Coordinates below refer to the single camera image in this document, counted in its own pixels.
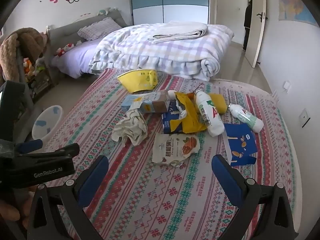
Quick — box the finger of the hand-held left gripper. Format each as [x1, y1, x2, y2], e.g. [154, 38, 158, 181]
[15, 139, 43, 155]
[15, 142, 80, 164]

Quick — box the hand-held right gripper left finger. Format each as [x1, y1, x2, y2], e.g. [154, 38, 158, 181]
[27, 155, 109, 240]

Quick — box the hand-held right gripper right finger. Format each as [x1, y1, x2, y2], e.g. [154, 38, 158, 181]
[211, 154, 298, 240]

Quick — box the white round trash bin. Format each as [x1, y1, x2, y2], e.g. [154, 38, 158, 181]
[31, 105, 63, 141]

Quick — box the large white plastic bottle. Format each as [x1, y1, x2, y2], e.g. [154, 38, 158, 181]
[195, 90, 225, 138]

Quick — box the person's left hand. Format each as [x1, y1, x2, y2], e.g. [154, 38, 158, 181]
[0, 184, 35, 230]

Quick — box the blue flat snack box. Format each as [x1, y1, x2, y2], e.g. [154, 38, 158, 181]
[223, 123, 258, 167]

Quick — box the white nut snack packet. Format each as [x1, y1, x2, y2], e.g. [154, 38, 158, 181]
[152, 133, 200, 167]

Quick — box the crumpled white tissue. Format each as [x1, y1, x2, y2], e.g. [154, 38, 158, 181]
[111, 102, 149, 147]

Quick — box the small white plastic bottle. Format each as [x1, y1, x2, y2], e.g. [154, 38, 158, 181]
[229, 103, 264, 133]

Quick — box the wooden toy crate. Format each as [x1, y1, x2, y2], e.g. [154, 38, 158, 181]
[27, 67, 55, 96]

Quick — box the yellow crumpled wrapper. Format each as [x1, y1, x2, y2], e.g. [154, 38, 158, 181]
[174, 92, 208, 133]

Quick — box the yellow sponge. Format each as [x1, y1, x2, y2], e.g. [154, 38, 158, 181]
[207, 92, 228, 116]

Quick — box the pile of plush toys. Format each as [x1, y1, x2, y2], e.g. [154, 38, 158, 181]
[22, 56, 47, 77]

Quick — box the light blue brown milk carton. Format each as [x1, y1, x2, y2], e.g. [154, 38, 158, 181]
[121, 90, 169, 114]

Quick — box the lavender bed sheet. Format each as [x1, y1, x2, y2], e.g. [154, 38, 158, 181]
[51, 39, 112, 80]

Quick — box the red white cat plush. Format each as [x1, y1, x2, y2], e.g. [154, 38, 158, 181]
[55, 42, 76, 57]

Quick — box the yellow paper cup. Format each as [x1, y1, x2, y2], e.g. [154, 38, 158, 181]
[117, 69, 158, 93]

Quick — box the brown fleece robe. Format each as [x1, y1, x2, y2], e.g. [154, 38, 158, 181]
[0, 27, 48, 86]

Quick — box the grey padded headboard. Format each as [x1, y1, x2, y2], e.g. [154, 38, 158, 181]
[47, 9, 131, 46]

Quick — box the plaid ruffled pillow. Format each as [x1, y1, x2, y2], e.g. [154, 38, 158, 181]
[77, 17, 123, 41]

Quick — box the plaid ruffled blanket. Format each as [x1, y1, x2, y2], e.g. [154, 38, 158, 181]
[89, 23, 235, 82]

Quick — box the folded white towel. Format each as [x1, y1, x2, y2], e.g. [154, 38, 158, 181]
[147, 21, 208, 43]

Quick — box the white door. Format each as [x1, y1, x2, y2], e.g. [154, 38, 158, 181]
[244, 0, 268, 68]

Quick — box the white blue wardrobe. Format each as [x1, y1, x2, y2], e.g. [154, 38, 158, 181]
[130, 0, 211, 27]

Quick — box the wall map poster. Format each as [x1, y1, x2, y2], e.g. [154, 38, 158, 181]
[276, 0, 318, 27]

